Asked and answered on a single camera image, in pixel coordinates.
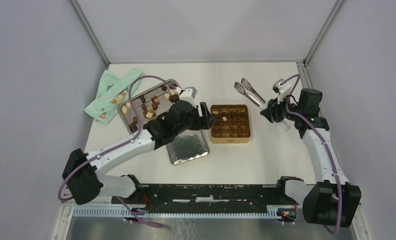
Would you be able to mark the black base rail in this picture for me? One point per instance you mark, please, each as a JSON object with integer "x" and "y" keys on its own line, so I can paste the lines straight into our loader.
{"x": 211, "y": 198}

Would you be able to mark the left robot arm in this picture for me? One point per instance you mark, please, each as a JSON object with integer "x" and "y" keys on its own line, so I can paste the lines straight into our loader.
{"x": 85, "y": 173}

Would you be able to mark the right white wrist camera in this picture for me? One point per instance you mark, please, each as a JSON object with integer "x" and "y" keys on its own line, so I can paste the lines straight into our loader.
{"x": 282, "y": 88}

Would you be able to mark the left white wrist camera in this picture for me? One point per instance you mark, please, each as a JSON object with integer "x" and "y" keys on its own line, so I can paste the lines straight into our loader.
{"x": 188, "y": 94}

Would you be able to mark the steel tray with rack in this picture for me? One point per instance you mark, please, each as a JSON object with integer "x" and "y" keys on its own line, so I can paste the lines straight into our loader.
{"x": 145, "y": 106}

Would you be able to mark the green printed cloth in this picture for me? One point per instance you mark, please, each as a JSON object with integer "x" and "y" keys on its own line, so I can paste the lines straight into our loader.
{"x": 112, "y": 90}

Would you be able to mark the metal serving tongs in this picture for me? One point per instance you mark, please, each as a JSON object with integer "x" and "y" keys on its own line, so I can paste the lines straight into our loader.
{"x": 247, "y": 90}

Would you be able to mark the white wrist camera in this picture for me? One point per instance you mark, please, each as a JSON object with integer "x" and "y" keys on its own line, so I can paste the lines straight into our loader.
{"x": 282, "y": 88}
{"x": 188, "y": 94}

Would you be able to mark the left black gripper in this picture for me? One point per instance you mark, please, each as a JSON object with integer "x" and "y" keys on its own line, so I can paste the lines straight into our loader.
{"x": 205, "y": 122}

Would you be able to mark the small square steel tray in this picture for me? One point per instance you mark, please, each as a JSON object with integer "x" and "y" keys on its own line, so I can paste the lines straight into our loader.
{"x": 187, "y": 146}

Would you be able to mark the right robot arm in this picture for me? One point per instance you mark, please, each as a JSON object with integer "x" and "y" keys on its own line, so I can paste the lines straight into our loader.
{"x": 332, "y": 201}

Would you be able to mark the gold chocolate box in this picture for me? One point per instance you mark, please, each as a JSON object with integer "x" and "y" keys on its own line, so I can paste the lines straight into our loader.
{"x": 232, "y": 124}

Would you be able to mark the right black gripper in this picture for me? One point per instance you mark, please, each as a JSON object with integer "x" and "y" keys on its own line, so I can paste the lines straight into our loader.
{"x": 273, "y": 108}

